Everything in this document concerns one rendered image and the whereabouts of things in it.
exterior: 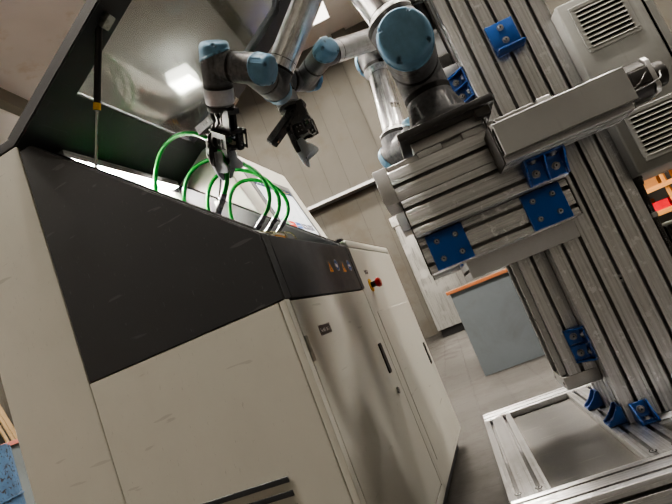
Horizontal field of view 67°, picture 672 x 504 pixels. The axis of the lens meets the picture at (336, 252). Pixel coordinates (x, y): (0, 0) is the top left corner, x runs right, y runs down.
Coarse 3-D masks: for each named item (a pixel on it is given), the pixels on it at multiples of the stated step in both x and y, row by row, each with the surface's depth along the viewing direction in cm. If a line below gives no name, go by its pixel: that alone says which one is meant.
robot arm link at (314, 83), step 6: (300, 66) 166; (300, 72) 166; (306, 72) 164; (300, 78) 166; (306, 78) 166; (312, 78) 165; (318, 78) 167; (300, 84) 167; (306, 84) 168; (312, 84) 169; (318, 84) 171; (300, 90) 170; (306, 90) 171; (312, 90) 173
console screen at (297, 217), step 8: (248, 176) 211; (256, 176) 221; (256, 184) 212; (264, 192) 215; (272, 192) 225; (288, 192) 249; (264, 200) 207; (272, 200) 217; (296, 200) 252; (272, 208) 209; (296, 208) 242; (280, 216) 211; (296, 216) 232; (304, 216) 244; (296, 224) 223; (304, 224) 235; (312, 224) 248; (312, 232) 237
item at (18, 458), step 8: (16, 440) 386; (16, 448) 386; (16, 456) 384; (16, 464) 381; (24, 464) 387; (24, 472) 384; (24, 480) 382; (24, 488) 379; (24, 496) 377; (32, 496) 383
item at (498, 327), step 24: (456, 288) 389; (480, 288) 376; (504, 288) 372; (480, 312) 375; (504, 312) 371; (480, 336) 373; (504, 336) 370; (528, 336) 366; (480, 360) 372; (504, 360) 368; (528, 360) 365
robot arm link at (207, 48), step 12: (204, 48) 121; (216, 48) 121; (228, 48) 123; (204, 60) 122; (216, 60) 122; (204, 72) 124; (216, 72) 123; (204, 84) 126; (216, 84) 125; (228, 84) 126
